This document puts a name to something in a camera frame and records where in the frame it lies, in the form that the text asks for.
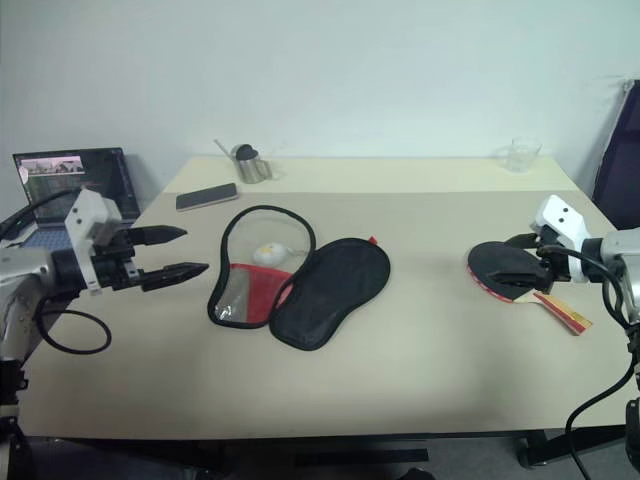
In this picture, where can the black smartphone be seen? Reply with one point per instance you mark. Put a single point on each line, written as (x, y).
(206, 196)

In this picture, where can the thin metal stick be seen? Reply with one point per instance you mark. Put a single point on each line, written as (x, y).
(225, 148)

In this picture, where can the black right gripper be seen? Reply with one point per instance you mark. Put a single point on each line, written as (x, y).
(554, 260)

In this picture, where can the white plush chick charm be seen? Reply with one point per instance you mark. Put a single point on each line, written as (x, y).
(267, 253)

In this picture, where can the black table frame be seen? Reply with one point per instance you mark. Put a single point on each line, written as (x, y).
(565, 441)

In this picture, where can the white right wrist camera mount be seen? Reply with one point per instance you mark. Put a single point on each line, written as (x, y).
(562, 215)

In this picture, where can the open laptop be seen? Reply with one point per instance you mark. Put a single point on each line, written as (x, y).
(100, 172)

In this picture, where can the stainless steel cup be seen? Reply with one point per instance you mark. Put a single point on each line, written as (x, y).
(252, 170)

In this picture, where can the black red table tennis paddle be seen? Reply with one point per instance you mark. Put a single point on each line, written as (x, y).
(492, 260)

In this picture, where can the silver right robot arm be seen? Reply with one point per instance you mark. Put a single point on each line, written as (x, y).
(622, 260)

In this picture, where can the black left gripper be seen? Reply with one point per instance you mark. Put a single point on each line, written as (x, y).
(117, 267)

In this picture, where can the dark rounded shape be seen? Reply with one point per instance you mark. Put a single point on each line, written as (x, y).
(416, 475)

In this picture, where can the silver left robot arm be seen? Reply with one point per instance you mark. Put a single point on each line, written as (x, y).
(25, 280)

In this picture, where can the clear glass cup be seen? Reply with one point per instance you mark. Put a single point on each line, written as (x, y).
(520, 156)

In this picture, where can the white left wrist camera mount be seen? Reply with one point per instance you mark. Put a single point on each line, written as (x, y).
(87, 210)

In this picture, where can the black chair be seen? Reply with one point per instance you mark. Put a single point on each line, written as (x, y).
(620, 170)

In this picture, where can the black crossbar under table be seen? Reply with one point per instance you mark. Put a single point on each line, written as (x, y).
(360, 456)

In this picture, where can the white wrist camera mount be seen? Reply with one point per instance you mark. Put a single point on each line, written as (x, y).
(87, 210)
(562, 215)

